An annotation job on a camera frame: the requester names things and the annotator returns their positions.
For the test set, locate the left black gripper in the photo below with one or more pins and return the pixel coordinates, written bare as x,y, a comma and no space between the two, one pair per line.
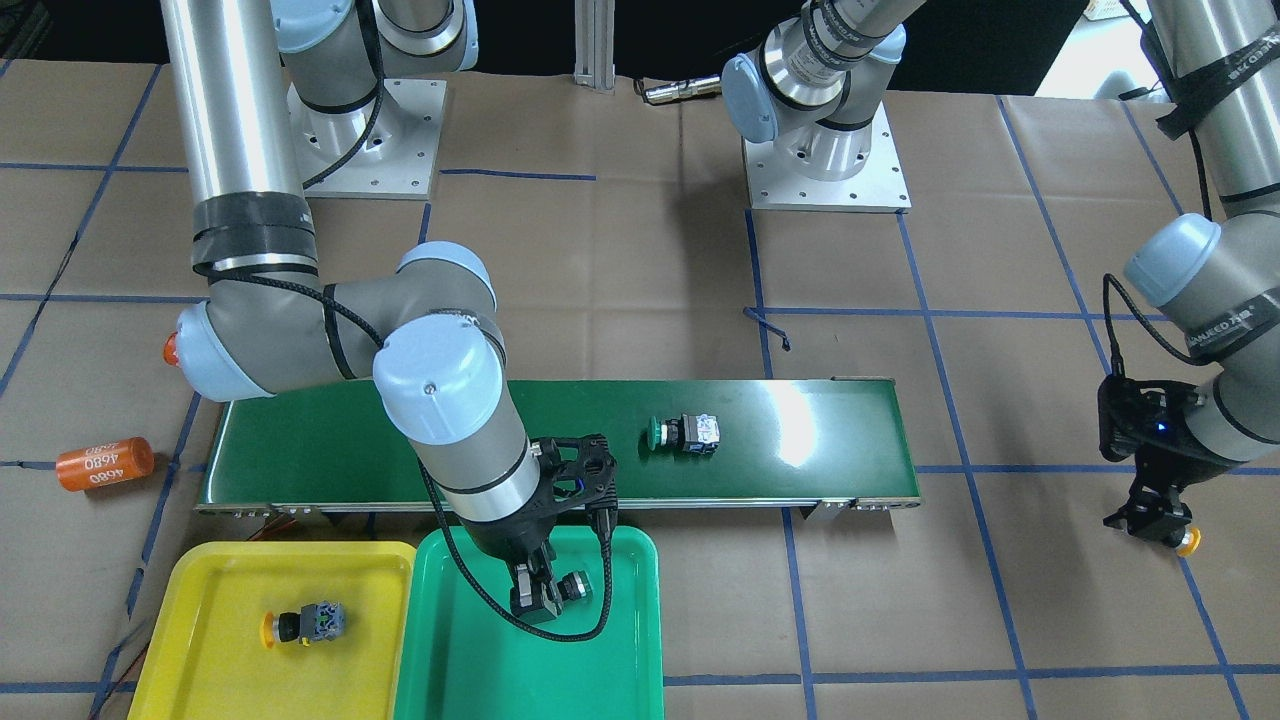
1152,497

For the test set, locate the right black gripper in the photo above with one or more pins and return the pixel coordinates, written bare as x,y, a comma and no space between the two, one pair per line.
510,535

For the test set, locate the yellow push button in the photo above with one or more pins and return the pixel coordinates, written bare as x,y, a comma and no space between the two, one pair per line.
314,622
1189,542

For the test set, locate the green push button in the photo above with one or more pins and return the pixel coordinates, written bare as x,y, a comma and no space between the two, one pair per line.
575,587
698,434

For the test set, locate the orange cylinder labelled 4680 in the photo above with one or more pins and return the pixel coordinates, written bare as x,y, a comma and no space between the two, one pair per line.
99,466

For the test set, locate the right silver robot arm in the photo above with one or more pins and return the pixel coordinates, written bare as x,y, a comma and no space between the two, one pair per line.
277,96

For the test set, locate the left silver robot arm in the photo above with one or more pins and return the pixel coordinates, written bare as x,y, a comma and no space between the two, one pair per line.
823,72

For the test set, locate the green plastic tray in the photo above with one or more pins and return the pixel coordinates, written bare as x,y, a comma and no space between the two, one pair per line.
459,660

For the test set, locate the yellow plastic tray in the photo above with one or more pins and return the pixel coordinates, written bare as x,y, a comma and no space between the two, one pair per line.
205,660

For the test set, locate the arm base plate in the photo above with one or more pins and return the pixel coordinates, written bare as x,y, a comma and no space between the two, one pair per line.
823,169
398,160

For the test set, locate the aluminium frame post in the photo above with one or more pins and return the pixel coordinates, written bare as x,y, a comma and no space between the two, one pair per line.
593,38

